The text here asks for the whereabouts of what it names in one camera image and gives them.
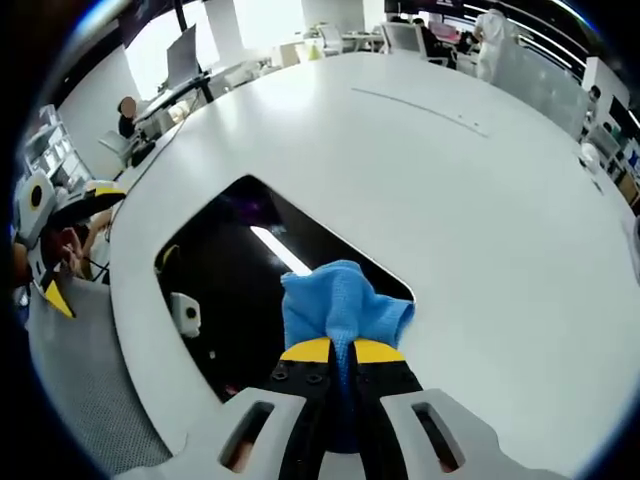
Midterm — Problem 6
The blue cleaning cloth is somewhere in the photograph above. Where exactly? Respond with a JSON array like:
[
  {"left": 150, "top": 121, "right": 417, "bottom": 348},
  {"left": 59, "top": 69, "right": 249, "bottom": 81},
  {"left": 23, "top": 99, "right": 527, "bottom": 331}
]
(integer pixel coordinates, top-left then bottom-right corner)
[{"left": 279, "top": 259, "right": 417, "bottom": 451}]

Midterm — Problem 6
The grey mesh chair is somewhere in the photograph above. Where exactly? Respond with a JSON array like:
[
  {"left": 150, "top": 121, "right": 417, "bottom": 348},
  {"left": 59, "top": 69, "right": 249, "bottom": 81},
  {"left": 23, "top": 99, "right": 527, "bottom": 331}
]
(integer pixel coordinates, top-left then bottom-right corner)
[{"left": 28, "top": 273, "right": 175, "bottom": 477}]

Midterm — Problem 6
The translucent partition panel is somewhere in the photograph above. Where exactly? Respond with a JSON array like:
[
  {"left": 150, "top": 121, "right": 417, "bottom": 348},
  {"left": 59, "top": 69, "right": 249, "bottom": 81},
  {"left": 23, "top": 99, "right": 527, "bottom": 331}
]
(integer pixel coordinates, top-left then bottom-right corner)
[{"left": 491, "top": 38, "right": 592, "bottom": 140}]

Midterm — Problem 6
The white office chair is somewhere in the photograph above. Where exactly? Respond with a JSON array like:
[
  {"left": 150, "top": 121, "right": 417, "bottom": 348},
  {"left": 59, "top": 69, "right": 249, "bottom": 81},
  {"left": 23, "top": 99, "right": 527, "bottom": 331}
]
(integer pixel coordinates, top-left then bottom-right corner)
[{"left": 380, "top": 20, "right": 426, "bottom": 56}]

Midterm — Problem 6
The person's left hand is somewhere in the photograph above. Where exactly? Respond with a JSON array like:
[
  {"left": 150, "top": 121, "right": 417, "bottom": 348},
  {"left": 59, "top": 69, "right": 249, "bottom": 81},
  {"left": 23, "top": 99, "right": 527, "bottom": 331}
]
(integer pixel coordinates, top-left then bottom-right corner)
[{"left": 51, "top": 223, "right": 100, "bottom": 277}]

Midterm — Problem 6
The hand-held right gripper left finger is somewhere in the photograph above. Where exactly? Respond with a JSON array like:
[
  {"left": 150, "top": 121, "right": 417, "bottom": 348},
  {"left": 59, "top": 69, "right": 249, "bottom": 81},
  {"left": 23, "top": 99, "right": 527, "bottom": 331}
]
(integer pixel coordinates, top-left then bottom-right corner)
[{"left": 116, "top": 336, "right": 334, "bottom": 480}]

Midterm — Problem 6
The small white object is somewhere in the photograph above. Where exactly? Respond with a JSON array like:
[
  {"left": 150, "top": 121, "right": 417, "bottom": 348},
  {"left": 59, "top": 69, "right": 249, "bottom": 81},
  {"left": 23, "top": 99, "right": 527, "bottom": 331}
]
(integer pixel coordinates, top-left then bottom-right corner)
[{"left": 578, "top": 141, "right": 602, "bottom": 175}]

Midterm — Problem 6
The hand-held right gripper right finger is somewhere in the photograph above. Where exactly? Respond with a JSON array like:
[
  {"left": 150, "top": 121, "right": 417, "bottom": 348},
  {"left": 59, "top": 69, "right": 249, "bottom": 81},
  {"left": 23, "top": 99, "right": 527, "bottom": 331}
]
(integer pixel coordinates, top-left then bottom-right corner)
[{"left": 348, "top": 339, "right": 570, "bottom": 480}]

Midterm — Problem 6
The black cable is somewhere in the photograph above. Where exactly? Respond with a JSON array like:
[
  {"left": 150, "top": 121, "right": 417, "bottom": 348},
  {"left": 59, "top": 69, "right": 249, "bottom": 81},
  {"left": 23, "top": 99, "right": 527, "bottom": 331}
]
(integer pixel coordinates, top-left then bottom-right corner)
[{"left": 117, "top": 102, "right": 199, "bottom": 181}]

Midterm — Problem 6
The white storage shelf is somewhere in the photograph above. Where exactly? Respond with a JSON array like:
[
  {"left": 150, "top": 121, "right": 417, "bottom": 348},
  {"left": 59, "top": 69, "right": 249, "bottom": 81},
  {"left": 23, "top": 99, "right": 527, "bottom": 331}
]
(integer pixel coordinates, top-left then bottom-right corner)
[{"left": 23, "top": 103, "right": 95, "bottom": 187}]

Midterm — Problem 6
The dark computer monitor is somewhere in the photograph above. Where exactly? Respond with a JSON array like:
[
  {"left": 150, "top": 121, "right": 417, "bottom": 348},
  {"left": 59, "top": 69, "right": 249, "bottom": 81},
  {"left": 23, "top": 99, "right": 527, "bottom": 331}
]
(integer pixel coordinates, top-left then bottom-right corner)
[{"left": 166, "top": 23, "right": 200, "bottom": 85}]

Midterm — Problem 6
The black frame desk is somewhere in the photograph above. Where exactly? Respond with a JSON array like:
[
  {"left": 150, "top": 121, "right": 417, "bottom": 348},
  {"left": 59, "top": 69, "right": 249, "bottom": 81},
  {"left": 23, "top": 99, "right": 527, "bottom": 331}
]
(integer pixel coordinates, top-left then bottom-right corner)
[{"left": 133, "top": 69, "right": 214, "bottom": 124}]

